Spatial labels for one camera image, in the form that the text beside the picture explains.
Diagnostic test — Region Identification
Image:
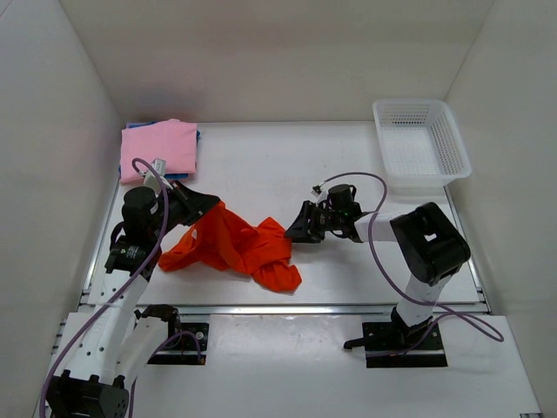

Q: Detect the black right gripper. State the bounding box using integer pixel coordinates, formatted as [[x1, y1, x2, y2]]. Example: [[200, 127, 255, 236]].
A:
[[284, 201, 343, 244]]

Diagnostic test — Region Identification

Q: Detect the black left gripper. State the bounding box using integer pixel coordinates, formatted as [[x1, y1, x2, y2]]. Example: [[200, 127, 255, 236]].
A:
[[153, 173, 222, 232]]

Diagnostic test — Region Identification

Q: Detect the orange t shirt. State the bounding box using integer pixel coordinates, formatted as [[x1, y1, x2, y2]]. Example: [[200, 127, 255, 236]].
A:
[[158, 202, 302, 293]]

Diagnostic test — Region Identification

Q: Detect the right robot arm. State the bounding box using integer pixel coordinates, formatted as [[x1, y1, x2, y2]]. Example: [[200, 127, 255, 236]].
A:
[[285, 198, 471, 349]]

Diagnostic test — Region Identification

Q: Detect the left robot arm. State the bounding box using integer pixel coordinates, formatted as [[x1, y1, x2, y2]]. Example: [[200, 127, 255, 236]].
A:
[[40, 181, 220, 417]]

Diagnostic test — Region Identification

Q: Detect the pink folded t shirt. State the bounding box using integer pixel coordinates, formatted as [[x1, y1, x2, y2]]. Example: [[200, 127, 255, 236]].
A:
[[119, 118, 198, 185]]

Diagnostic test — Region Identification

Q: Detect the white perforated plastic basket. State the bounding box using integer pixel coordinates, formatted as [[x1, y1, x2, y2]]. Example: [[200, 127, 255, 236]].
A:
[[372, 98, 472, 193]]

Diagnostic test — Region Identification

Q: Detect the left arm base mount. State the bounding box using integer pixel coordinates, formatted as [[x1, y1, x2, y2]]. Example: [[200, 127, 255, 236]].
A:
[[134, 305, 210, 366]]

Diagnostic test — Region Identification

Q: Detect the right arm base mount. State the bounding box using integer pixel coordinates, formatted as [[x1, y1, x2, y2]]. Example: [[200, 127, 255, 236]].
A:
[[343, 312, 448, 368]]

